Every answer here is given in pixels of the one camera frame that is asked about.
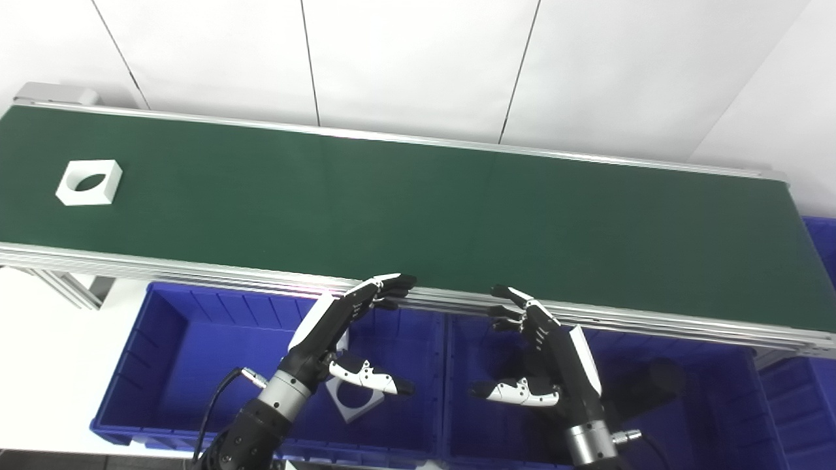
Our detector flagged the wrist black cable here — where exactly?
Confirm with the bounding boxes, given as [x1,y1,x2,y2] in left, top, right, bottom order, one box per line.
[193,367,265,464]
[613,428,662,461]

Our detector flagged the green conveyor belt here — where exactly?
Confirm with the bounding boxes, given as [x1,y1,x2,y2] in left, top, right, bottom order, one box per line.
[0,104,836,332]
[0,82,836,360]

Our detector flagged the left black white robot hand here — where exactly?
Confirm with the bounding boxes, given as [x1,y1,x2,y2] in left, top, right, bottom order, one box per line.
[282,273,417,397]

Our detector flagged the blue plastic bin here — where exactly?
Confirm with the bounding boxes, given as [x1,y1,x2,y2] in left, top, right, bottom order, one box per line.
[758,215,836,470]
[90,282,448,467]
[443,313,788,470]

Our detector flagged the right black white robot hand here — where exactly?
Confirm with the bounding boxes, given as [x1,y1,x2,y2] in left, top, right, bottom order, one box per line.
[468,285,603,428]

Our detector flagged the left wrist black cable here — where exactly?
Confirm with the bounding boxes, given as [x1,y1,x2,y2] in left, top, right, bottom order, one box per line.
[193,367,265,464]

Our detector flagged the aluminium conveyor leg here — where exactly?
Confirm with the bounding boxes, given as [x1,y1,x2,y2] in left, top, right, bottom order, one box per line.
[29,269,115,311]

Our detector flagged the white square part with hole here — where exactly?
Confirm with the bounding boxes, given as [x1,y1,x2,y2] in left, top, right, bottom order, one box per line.
[56,159,123,207]
[325,375,385,424]

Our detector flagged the grey conveyor motor box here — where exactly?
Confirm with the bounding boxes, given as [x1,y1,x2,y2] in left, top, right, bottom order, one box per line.
[13,82,99,106]

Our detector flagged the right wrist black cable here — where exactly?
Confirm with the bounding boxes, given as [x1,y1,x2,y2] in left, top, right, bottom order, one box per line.
[613,428,662,461]

